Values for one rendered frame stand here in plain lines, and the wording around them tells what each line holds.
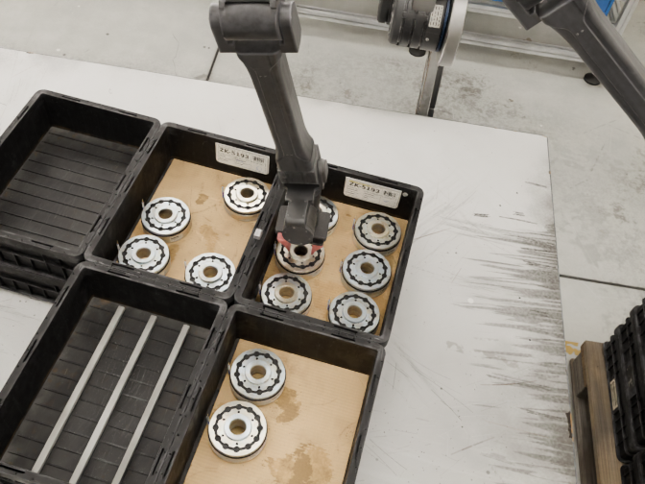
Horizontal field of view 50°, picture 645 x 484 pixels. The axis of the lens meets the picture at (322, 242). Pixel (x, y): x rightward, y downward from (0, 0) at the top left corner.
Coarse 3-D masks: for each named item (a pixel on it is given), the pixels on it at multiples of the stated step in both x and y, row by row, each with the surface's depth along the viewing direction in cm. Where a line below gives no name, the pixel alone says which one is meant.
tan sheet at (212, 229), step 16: (176, 160) 162; (176, 176) 159; (192, 176) 159; (208, 176) 160; (224, 176) 160; (240, 176) 161; (160, 192) 156; (176, 192) 156; (192, 192) 156; (208, 192) 157; (192, 208) 154; (208, 208) 154; (224, 208) 154; (192, 224) 151; (208, 224) 151; (224, 224) 152; (240, 224) 152; (192, 240) 148; (208, 240) 149; (224, 240) 149; (240, 240) 150; (176, 256) 146; (192, 256) 146; (240, 256) 147; (176, 272) 143
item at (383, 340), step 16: (352, 176) 151; (368, 176) 151; (416, 192) 150; (272, 208) 143; (416, 208) 147; (416, 224) 144; (256, 240) 138; (256, 256) 135; (400, 272) 136; (240, 288) 131; (400, 288) 134; (256, 304) 129; (304, 320) 128; (320, 320) 128; (368, 336) 127; (384, 336) 127
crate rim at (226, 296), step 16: (160, 128) 154; (176, 128) 154; (192, 128) 154; (240, 144) 153; (256, 144) 153; (144, 160) 147; (128, 192) 142; (272, 192) 145; (112, 208) 139; (256, 224) 140; (96, 240) 134; (96, 256) 132; (128, 272) 131; (144, 272) 131; (240, 272) 134; (192, 288) 130; (208, 288) 130
